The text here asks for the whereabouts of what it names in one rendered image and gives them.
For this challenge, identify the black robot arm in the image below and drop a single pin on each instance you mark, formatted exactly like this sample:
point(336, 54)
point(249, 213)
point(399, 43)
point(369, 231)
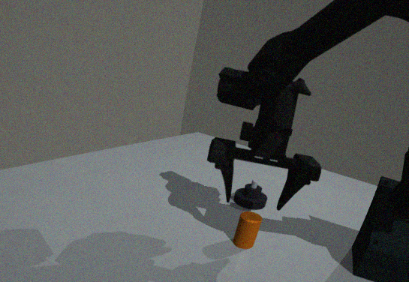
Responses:
point(269, 79)

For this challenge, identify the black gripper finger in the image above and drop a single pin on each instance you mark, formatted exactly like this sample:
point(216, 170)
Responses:
point(292, 185)
point(227, 173)

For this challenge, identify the orange knob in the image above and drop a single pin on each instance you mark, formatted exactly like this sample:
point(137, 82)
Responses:
point(247, 229)

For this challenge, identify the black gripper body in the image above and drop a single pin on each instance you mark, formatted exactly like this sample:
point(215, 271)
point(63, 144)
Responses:
point(271, 137)

